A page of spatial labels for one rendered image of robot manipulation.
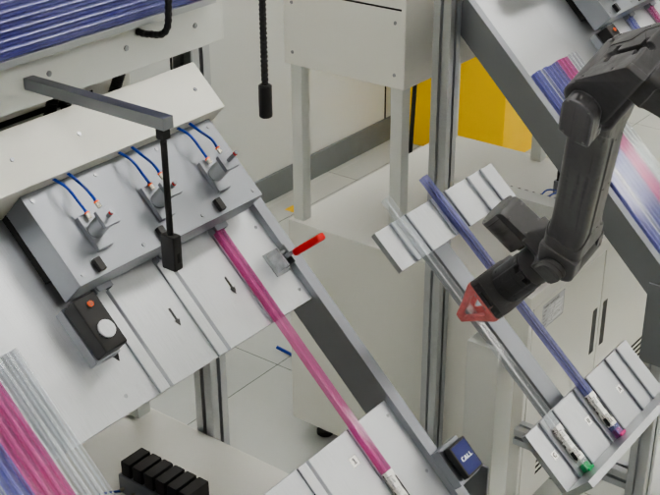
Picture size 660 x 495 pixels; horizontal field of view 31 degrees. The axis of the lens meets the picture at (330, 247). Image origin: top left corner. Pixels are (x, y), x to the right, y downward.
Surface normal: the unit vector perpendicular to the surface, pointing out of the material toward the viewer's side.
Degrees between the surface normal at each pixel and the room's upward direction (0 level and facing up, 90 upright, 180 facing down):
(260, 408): 0
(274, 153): 90
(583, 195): 119
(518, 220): 51
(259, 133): 90
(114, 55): 90
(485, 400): 90
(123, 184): 44
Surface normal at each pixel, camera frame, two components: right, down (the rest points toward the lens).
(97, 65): 0.79, 0.27
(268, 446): 0.00, -0.89
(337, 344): -0.61, 0.36
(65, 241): 0.54, -0.46
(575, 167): -0.69, 0.66
